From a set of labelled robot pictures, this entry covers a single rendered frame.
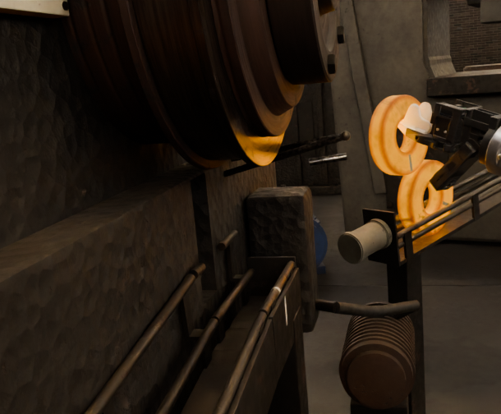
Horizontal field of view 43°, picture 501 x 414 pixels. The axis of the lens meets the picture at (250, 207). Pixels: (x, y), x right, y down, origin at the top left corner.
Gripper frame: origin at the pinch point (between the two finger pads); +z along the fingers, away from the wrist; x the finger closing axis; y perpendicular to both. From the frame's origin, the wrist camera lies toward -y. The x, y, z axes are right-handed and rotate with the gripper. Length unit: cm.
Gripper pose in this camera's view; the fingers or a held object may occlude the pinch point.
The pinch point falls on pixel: (400, 125)
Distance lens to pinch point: 126.1
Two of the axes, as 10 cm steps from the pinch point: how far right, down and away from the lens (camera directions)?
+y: 1.0, -9.1, -4.0
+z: -6.5, -3.7, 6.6
